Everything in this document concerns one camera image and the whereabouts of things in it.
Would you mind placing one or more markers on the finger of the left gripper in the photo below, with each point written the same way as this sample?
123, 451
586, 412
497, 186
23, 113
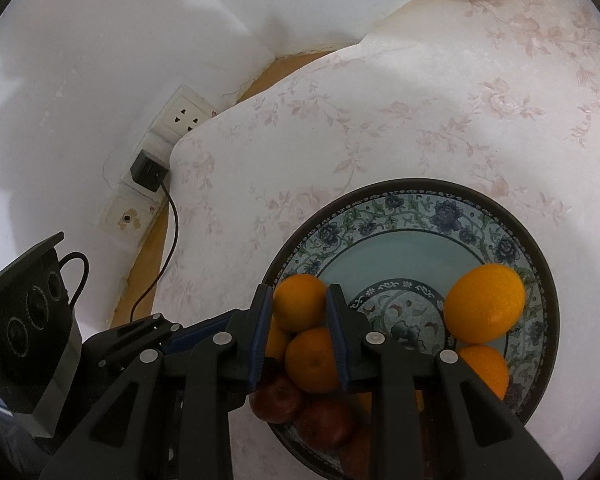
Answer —
205, 327

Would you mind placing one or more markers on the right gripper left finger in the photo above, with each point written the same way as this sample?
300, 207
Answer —
224, 370

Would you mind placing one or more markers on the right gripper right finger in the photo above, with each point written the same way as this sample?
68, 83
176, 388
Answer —
431, 415

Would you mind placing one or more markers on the large yellow orange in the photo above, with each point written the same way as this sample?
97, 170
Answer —
489, 365

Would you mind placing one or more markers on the small orange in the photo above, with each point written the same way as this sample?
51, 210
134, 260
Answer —
299, 303

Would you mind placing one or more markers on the small red apple with stem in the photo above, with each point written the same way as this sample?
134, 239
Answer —
324, 424

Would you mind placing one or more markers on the large orange pile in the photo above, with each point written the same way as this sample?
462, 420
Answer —
484, 304

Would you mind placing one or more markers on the black power adapter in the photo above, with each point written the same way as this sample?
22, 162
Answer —
148, 172

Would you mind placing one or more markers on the blue floral ceramic plate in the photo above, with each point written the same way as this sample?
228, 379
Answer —
396, 248

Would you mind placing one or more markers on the white floral table cover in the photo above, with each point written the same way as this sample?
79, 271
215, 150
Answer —
502, 96

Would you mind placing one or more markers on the black camera module on gripper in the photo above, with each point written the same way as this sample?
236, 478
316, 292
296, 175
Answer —
38, 291

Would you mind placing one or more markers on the white coax wall plate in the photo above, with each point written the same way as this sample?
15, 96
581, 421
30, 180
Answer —
128, 216

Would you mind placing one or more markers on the white wall socket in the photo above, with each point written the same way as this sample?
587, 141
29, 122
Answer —
183, 113

